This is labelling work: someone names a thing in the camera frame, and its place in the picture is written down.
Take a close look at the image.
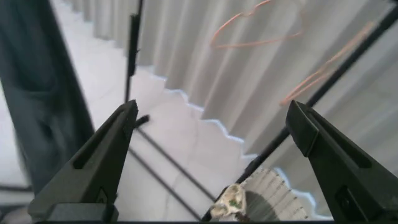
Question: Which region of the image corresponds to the pink clothes hanger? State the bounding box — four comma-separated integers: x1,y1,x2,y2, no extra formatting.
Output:
279,21,376,107

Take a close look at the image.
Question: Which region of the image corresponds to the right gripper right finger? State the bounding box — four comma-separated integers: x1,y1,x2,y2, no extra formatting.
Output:
285,100,398,223

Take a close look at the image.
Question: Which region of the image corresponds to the dark grey long-sleeved shirt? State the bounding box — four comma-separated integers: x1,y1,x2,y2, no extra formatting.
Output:
0,0,96,195

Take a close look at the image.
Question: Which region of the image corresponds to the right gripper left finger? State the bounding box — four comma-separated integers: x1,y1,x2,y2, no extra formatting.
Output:
27,99,139,223

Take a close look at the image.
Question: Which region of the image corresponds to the black clothes rack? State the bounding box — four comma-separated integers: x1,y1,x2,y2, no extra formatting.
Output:
123,0,398,222

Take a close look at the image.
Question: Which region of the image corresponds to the cream printed garment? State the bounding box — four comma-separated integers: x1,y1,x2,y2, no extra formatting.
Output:
210,183,248,222

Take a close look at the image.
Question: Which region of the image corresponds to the white laundry basket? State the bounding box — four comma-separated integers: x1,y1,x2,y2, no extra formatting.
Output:
214,167,309,222

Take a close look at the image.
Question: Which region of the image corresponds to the white curtain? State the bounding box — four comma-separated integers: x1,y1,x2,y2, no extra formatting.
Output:
62,0,398,218

